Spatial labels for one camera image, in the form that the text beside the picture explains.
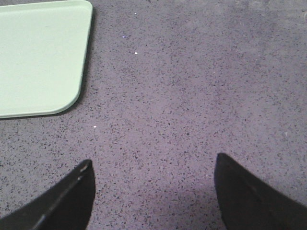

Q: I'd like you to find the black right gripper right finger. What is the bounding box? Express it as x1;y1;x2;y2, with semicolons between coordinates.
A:
214;153;307;230

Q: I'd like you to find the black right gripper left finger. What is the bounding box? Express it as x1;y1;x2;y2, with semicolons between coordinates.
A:
0;160;95;230

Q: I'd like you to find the light green plastic tray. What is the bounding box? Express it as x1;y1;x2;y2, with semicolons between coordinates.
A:
0;0;93;118

